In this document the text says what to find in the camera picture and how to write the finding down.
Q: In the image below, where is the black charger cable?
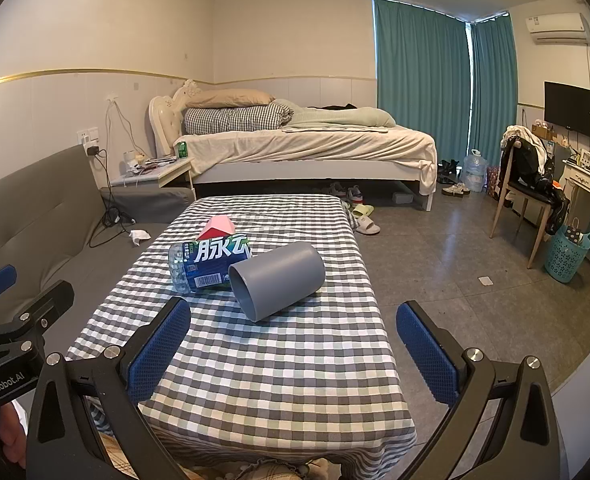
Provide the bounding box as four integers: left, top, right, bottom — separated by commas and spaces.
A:
88, 146, 136, 249

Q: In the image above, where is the teal curtain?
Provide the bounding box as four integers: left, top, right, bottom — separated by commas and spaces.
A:
470, 11, 520, 181
372, 0, 472, 157

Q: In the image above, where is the wooden chair with black seat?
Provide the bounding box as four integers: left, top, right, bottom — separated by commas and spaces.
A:
490, 136, 566, 271

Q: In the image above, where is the bed with beige sheets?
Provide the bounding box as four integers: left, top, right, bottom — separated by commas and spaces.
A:
148, 79, 437, 212

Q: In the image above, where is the grey sofa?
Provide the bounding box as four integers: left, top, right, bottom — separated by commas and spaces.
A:
0, 144, 196, 321

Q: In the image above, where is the teal laundry basket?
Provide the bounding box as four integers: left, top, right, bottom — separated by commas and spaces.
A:
545, 220, 590, 284

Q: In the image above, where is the grey plastic cup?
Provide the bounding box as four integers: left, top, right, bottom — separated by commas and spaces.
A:
228, 240, 326, 323

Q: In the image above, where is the beige bed sheet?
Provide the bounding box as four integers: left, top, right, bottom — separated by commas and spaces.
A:
174, 124, 438, 195

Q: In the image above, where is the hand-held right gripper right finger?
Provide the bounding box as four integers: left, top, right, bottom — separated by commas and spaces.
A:
395, 300, 572, 480

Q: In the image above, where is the large clear water jug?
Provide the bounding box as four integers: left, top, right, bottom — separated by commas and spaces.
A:
462, 149, 488, 194

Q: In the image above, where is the beige plaid cloth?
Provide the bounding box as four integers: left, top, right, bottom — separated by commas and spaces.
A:
97, 449, 347, 480

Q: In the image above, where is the grey checked tablecloth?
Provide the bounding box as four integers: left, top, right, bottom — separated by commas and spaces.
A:
66, 195, 419, 472

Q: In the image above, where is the pink and red carton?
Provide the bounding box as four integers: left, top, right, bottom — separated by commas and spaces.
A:
197, 215, 238, 242

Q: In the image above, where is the checked folded duvet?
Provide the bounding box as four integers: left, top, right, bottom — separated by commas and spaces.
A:
183, 100, 296, 137

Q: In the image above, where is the beige pillow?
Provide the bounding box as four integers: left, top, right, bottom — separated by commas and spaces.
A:
189, 89, 276, 109

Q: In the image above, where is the pale green blanket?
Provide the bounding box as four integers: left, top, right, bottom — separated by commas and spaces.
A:
281, 106, 397, 134

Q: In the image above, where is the clear bottle with blue label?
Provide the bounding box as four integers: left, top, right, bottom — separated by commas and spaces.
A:
168, 235, 253, 294

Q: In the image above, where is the black flat screen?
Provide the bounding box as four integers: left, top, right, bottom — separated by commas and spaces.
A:
544, 81, 590, 138

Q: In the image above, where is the pile of clothes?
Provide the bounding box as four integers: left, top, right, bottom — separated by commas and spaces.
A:
500, 124, 571, 237

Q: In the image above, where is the white air conditioner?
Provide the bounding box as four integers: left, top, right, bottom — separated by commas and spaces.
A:
526, 12, 590, 45

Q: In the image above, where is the person's left hand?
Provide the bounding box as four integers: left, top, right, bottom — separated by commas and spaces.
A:
0, 402, 28, 469

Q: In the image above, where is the white bedside table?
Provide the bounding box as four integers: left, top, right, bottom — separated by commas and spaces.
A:
110, 156, 198, 202

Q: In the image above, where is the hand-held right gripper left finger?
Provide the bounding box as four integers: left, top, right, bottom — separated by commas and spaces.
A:
25, 296, 197, 480

